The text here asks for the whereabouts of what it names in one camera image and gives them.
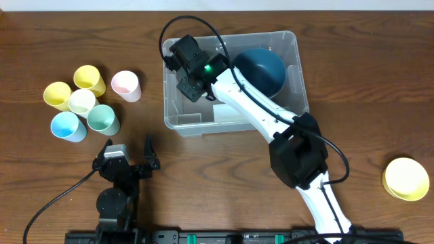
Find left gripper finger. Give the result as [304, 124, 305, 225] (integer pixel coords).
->
[144, 134, 161, 170]
[92, 139, 113, 171]

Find green cup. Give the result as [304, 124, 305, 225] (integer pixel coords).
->
[87, 104, 120, 136]

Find cream cup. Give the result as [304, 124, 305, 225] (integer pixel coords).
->
[68, 89, 100, 119]

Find pink cup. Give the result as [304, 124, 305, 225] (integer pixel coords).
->
[111, 70, 142, 102]

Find yellow cup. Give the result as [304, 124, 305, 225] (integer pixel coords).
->
[73, 65, 106, 97]
[43, 81, 73, 111]

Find yellow bowl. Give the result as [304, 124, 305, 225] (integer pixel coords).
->
[382, 157, 430, 201]

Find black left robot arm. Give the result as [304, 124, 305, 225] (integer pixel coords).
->
[92, 136, 161, 230]

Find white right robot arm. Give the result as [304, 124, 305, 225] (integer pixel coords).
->
[163, 35, 352, 243]

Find light blue cup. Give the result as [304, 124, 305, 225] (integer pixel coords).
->
[50, 112, 87, 142]

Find clear plastic storage bin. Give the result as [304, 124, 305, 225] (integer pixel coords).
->
[163, 30, 309, 137]

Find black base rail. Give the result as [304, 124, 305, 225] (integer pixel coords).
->
[64, 229, 404, 244]

